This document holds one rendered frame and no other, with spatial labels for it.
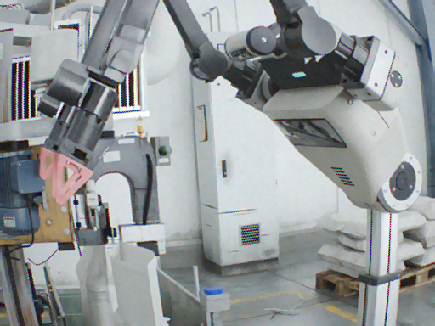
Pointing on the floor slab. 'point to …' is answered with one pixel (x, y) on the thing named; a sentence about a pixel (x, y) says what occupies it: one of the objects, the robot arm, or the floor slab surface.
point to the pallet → (346, 285)
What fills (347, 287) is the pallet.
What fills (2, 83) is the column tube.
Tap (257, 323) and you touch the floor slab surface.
